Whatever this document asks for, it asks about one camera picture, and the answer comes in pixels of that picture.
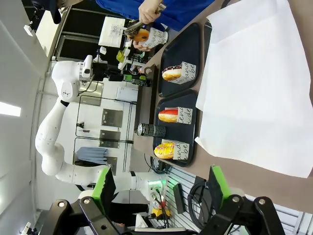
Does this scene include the black coiled cable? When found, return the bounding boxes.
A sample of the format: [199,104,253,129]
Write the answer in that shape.
[187,183,213,231]

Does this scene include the white printed paper sheet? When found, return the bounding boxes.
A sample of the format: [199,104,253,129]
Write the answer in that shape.
[194,0,313,179]

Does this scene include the dark metal tongs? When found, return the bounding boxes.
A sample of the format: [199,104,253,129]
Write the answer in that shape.
[123,2,167,35]

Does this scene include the yellow emergency stop button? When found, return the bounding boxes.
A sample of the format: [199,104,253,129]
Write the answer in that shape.
[150,200,172,221]

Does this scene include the grey cloth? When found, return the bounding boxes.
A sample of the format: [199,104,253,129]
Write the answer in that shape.
[74,146,110,165]

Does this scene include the red glazed donut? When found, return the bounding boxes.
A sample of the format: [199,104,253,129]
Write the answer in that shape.
[158,109,179,123]

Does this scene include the black plastic tray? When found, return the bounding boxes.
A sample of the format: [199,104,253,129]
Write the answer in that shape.
[152,89,199,167]
[202,21,214,65]
[157,22,202,98]

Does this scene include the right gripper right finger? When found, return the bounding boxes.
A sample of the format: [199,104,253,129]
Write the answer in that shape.
[199,165,287,235]

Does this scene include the grey metal wall plate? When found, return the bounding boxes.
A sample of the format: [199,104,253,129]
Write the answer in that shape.
[99,129,122,149]
[101,108,124,128]

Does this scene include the person's right hand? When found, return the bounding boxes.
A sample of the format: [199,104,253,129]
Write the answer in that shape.
[132,40,152,52]

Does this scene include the ceiling light panel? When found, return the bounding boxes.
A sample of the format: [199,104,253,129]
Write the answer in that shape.
[0,101,22,118]

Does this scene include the black Pepsi can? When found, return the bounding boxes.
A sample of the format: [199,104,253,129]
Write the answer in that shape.
[137,123,167,138]
[133,75,153,88]

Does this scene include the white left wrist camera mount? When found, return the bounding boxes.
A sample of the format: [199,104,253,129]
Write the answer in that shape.
[81,55,94,79]

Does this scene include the purple glazed sprinkle donut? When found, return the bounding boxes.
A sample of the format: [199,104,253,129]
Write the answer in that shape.
[162,65,183,81]

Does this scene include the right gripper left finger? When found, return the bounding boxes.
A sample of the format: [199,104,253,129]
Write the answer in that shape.
[40,166,123,235]

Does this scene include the yellow glazed donut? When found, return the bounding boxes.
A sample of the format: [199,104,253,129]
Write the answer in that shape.
[154,142,176,160]

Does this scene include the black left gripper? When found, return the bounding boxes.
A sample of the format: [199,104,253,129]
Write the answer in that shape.
[92,47,134,83]

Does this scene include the person in blue shirt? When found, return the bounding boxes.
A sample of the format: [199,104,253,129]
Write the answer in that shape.
[95,0,216,32]

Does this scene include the black box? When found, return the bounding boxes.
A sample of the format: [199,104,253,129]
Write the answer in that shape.
[172,183,187,214]

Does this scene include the brown plastic tray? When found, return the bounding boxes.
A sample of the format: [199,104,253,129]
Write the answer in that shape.
[133,64,159,153]

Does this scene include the person's left hand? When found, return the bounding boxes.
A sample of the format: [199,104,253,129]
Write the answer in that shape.
[138,0,164,25]

